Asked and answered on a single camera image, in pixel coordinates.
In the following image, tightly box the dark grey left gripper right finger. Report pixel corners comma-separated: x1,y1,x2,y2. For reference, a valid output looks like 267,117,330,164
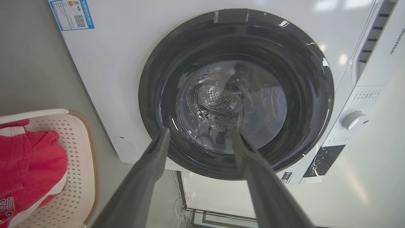
232,128,315,228

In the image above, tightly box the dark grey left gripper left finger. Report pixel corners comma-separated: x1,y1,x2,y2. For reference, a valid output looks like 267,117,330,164
90,128,171,228

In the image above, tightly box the cream perforated laundry basket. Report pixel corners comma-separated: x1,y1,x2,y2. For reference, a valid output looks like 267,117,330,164
0,109,100,228

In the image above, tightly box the round white filter cover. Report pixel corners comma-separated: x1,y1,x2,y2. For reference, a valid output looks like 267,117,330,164
112,136,139,157

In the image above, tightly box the black display panel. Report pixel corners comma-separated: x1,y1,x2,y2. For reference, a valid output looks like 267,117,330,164
303,145,346,178

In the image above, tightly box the white front-load washing machine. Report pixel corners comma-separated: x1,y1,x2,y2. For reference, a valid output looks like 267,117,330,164
47,0,405,186

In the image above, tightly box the dark round washing machine door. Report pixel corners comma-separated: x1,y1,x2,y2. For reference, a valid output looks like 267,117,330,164
138,9,335,181

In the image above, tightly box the red white garment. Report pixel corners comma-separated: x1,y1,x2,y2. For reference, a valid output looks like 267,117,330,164
0,120,68,228

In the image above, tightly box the white round control knob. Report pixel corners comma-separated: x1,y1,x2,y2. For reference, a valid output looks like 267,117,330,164
342,111,368,131

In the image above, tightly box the blue white energy label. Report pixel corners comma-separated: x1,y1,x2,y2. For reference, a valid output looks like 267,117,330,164
49,0,95,31

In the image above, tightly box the grey tape patch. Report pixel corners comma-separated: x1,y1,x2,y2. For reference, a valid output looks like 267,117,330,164
214,9,249,24

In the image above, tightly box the white detergent drawer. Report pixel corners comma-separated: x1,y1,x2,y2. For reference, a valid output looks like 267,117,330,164
352,0,398,86

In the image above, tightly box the white cable bundle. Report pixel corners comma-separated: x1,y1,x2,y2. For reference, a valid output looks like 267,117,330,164
171,171,194,228

